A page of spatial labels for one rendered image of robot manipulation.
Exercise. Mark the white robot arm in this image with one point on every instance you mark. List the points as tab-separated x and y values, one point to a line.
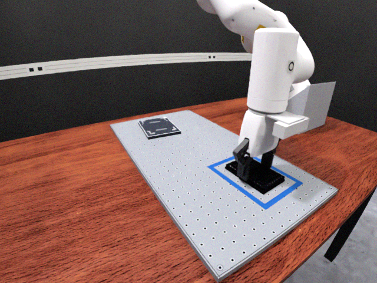
281	61

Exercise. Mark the black well plate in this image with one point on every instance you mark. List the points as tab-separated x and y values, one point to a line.
261	177

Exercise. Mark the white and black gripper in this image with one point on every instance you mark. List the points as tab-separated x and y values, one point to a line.
255	136

